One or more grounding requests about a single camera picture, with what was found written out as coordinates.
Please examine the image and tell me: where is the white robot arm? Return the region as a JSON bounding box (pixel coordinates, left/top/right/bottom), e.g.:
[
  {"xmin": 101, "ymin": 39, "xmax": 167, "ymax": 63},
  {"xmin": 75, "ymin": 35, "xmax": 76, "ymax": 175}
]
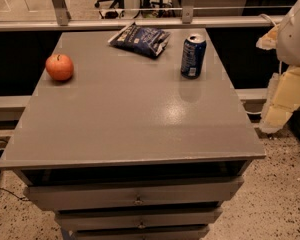
[{"xmin": 276, "ymin": 0, "xmax": 300, "ymax": 66}]

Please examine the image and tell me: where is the blue pepsi can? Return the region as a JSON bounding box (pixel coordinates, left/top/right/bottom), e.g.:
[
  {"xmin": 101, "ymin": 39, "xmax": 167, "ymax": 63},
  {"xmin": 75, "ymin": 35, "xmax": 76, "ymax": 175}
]
[{"xmin": 181, "ymin": 33, "xmax": 207, "ymax": 79}]

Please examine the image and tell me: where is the grey drawer cabinet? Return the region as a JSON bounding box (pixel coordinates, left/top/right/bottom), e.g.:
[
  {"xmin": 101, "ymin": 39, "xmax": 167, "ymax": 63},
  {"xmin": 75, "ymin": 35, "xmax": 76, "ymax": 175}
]
[{"xmin": 0, "ymin": 28, "xmax": 267, "ymax": 240}]

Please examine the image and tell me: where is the blue chip bag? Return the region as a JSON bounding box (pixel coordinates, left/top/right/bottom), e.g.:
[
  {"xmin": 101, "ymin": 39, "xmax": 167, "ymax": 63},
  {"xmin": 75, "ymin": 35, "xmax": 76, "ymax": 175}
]
[{"xmin": 108, "ymin": 22, "xmax": 170, "ymax": 58}]

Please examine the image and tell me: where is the metal railing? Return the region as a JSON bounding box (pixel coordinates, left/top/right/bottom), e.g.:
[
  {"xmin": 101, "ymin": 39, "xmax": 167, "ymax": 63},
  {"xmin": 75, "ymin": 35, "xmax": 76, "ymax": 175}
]
[{"xmin": 0, "ymin": 0, "xmax": 296, "ymax": 31}]

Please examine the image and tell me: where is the red apple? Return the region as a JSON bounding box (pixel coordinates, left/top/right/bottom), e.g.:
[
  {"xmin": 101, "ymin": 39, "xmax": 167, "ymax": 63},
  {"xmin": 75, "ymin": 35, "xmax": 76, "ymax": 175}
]
[{"xmin": 45, "ymin": 54, "xmax": 74, "ymax": 81}]

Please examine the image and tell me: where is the middle grey drawer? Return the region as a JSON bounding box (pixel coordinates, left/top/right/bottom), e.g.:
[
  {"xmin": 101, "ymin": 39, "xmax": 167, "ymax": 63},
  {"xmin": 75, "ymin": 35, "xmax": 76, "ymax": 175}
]
[{"xmin": 55, "ymin": 207, "xmax": 222, "ymax": 231}]

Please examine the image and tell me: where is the grey drawer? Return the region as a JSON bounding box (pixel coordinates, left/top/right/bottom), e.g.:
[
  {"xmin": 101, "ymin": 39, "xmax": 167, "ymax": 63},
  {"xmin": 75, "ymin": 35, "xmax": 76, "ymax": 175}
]
[
  {"xmin": 74, "ymin": 225, "xmax": 209, "ymax": 240},
  {"xmin": 24, "ymin": 176, "xmax": 244, "ymax": 211},
  {"xmin": 55, "ymin": 207, "xmax": 222, "ymax": 231}
]

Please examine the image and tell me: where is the bottom grey drawer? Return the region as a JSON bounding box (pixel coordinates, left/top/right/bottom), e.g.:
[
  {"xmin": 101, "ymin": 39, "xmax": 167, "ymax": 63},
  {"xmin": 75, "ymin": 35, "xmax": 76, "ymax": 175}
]
[{"xmin": 74, "ymin": 225, "xmax": 209, "ymax": 240}]

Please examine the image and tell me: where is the top grey drawer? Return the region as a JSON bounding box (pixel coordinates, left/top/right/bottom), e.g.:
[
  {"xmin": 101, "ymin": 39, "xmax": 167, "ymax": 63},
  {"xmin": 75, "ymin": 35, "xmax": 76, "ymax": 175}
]
[{"xmin": 24, "ymin": 176, "xmax": 244, "ymax": 211}]

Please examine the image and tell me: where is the black cable on floor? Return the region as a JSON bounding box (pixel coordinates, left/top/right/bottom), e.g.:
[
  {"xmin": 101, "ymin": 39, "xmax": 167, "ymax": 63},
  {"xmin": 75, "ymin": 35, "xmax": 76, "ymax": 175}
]
[{"xmin": 0, "ymin": 138, "xmax": 31, "ymax": 202}]

